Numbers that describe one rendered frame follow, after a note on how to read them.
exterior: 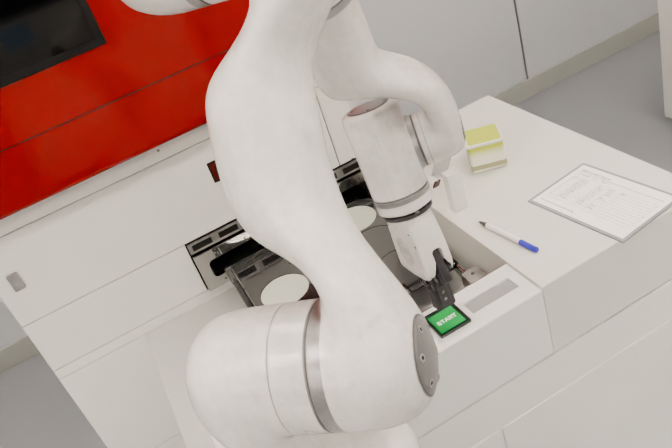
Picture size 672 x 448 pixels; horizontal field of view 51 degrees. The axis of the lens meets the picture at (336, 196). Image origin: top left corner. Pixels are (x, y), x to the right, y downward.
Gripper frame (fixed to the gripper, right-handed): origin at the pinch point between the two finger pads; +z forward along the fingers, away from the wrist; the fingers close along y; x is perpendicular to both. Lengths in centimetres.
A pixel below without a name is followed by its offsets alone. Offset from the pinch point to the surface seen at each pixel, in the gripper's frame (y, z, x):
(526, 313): 2.5, 9.2, 11.2
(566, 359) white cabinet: -0.6, 23.4, 16.9
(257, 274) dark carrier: -48, 2, -20
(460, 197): -23.0, -2.4, 18.6
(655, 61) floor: -198, 62, 222
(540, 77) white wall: -221, 48, 170
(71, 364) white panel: -60, 5, -62
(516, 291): 0.5, 6.1, 11.8
